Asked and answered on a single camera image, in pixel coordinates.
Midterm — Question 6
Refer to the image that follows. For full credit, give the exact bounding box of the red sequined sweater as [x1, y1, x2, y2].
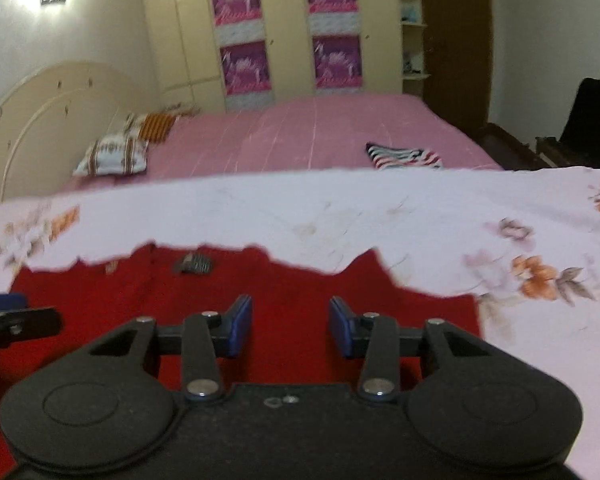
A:
[0, 242, 483, 480]

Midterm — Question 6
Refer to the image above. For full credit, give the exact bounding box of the cream wardrobe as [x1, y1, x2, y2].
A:
[140, 0, 426, 113]

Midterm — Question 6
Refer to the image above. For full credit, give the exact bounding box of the floral bed sheet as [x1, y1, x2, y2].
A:
[0, 165, 600, 480]

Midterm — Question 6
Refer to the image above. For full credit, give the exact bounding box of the orange striped pillow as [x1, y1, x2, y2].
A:
[140, 112, 181, 142]

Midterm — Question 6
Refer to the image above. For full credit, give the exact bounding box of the white patterned pillow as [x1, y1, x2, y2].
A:
[122, 112, 151, 136]
[73, 132, 150, 177]

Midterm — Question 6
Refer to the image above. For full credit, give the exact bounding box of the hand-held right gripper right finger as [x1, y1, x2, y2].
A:
[328, 296, 492, 403]

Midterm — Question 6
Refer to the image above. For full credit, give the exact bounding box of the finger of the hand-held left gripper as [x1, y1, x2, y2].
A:
[0, 294, 63, 357]

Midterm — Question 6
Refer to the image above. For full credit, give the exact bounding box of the black bag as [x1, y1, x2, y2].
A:
[560, 77, 600, 168]

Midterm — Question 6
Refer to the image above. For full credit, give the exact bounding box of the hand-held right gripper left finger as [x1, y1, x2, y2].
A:
[87, 294, 254, 403]

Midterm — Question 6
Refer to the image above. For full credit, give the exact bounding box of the brown wooden door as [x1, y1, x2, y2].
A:
[420, 0, 496, 131]

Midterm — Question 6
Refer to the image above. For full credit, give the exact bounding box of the cream corner shelf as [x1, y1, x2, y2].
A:
[395, 0, 431, 96]

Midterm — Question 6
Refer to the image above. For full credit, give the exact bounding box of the striped folded cloth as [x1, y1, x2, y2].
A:
[365, 142, 443, 170]

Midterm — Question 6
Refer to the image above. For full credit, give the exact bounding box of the cream curved headboard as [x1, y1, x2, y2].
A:
[0, 61, 161, 213]

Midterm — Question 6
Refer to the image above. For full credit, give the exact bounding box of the pink bed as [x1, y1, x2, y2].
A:
[55, 92, 503, 196]

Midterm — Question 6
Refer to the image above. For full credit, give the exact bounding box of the wooden television stand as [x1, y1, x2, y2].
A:
[535, 135, 600, 170]

